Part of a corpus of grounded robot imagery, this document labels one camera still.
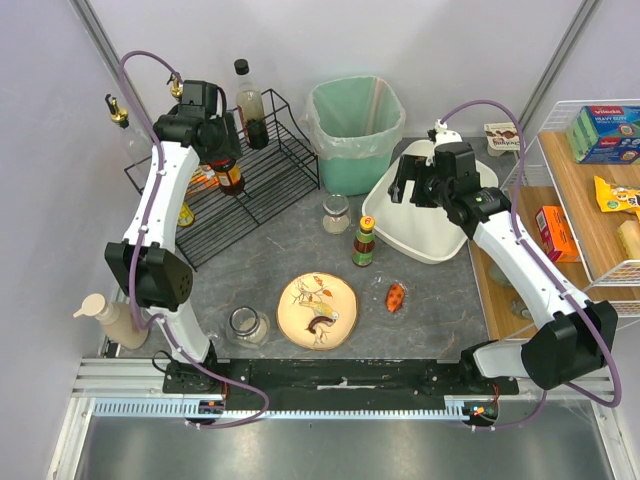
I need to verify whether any glass oil bottle gold spout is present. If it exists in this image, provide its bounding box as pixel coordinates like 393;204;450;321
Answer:
167;73;183;102

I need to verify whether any orange snack packet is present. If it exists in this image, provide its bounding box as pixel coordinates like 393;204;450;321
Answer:
190;166;218;188

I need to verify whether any grey cable duct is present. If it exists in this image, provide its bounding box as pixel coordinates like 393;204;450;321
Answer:
92;397;497;421

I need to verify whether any orange pink box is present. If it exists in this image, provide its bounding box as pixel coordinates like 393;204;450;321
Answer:
535;205;580;263

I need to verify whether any green sponge pack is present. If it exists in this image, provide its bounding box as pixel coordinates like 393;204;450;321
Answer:
565;105;639;165

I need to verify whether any white plastic basin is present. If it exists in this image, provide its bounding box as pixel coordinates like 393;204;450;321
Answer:
361;160;468;264

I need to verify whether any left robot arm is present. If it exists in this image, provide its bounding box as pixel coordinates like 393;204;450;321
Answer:
105;80;244;364

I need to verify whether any chocolate pudding cup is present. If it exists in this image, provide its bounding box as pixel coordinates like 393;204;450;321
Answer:
484;122;520;157

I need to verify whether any clear glass plate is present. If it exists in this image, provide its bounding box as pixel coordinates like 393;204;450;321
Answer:
361;272;415;327

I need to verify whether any green trash bin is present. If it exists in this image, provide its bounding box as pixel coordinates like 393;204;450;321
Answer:
301;76;406;196

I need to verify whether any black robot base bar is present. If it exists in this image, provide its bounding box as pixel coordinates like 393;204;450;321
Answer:
162;357;519;407

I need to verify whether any red lid sauce jar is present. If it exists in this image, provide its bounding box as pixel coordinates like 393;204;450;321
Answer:
209;158;245;196

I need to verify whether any dark soy sauce bottle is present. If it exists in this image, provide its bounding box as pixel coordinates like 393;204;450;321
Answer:
234;58;269;150

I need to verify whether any orange food piece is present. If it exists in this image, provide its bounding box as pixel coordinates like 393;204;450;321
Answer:
385;282;406;314

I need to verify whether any wide glass jar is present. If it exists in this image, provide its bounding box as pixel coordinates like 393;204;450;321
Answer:
226;306;271;349

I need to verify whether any clear trash bag liner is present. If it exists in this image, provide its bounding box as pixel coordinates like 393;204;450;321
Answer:
301;75;406;159

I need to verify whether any small yellow label bottle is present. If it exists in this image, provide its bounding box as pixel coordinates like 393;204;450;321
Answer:
177;202;195;228

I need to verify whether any glass jar with rice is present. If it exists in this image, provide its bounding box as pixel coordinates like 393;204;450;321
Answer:
322;194;351;235

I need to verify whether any beige pump soap bottle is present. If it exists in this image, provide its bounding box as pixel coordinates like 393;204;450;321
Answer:
73;293;148;350

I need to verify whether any black wire rack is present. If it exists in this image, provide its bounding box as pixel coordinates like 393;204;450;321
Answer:
123;88;321;272

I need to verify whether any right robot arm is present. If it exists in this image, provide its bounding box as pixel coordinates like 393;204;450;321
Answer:
388;141;621;393

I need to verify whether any white wire shelf unit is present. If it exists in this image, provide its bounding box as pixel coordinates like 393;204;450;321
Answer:
502;101;639;329

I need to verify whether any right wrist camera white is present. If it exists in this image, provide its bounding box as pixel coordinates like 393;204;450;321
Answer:
426;119;465;166

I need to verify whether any yellow snack bag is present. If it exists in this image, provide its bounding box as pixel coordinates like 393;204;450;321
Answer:
594;176;639;217

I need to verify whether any yellow sponge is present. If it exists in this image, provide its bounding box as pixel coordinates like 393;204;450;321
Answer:
617;220;640;260

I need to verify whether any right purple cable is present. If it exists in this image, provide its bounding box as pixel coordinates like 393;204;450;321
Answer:
439;98;623;430

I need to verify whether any yellow cap chili sauce bottle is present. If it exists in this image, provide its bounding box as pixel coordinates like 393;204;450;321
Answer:
352;215;375;267

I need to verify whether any floral ceramic plate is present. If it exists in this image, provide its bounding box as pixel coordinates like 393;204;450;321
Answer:
276;272;359;351

